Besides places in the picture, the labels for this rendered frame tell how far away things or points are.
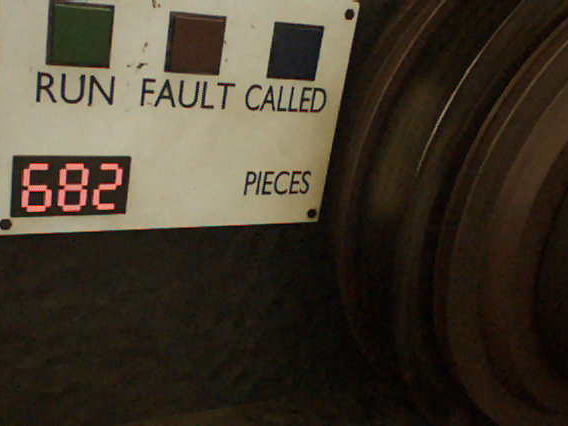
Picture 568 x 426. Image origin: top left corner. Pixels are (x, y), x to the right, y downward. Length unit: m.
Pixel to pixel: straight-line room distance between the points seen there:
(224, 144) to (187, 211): 0.06
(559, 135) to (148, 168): 0.28
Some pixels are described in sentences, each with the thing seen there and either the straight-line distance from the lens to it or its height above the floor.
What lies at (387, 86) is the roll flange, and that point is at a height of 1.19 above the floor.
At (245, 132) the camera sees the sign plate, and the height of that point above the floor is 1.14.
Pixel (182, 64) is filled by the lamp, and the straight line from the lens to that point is 0.57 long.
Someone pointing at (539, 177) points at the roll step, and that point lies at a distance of 0.55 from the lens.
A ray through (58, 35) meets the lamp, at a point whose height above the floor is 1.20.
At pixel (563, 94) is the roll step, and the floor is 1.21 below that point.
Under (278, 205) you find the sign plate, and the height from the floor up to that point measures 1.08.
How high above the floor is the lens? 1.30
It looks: 20 degrees down
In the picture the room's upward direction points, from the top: 10 degrees clockwise
